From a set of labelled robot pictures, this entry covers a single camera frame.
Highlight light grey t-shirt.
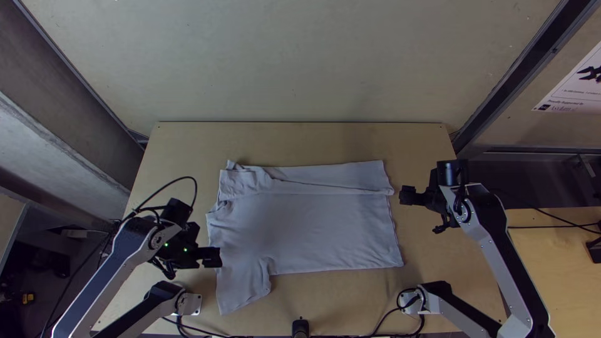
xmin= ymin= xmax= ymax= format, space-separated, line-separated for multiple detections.
xmin=205 ymin=159 xmax=406 ymax=316

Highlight white poster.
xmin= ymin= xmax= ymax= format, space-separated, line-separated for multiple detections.
xmin=532 ymin=39 xmax=601 ymax=116

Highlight black cable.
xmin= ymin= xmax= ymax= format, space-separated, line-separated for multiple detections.
xmin=123 ymin=176 xmax=198 ymax=222
xmin=161 ymin=315 xmax=227 ymax=338
xmin=506 ymin=223 xmax=588 ymax=230
xmin=368 ymin=287 xmax=427 ymax=338
xmin=534 ymin=208 xmax=601 ymax=235

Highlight metal frame rail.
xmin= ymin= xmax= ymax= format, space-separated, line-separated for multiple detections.
xmin=450 ymin=0 xmax=601 ymax=155

